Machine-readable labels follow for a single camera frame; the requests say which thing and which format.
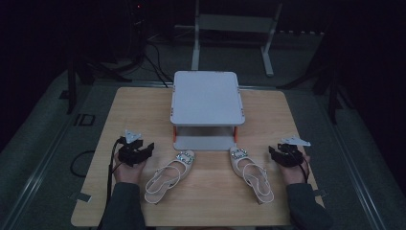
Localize beige slingback shoe jewelled buckle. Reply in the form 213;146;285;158
229;146;276;205
144;149;196;205

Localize left hand-held gripper black cable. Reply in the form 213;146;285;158
96;137;125;230

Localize black cable loop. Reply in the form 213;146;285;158
69;149;97;178

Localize person's right hand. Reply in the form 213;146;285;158
280;154;311;186

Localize grey shoe rack orange posts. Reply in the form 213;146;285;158
169;70;246;151

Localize hand-held gripper black cable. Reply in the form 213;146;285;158
96;137;125;230
286;145;311;184

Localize white metal stand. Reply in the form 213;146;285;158
190;0;283;78

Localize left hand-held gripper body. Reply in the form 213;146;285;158
118;128;148;168

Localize person's left hand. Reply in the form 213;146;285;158
113;152;147;185

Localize dark equipment tower red light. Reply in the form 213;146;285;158
126;0;148;63

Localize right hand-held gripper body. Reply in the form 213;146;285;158
277;135;312;169

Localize black cable bundle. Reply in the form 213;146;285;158
143;41;175;88

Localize black metal stand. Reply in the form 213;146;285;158
277;60;353;127
65;58;132;115

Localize right hand-held gripper black cable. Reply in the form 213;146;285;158
286;145;311;184

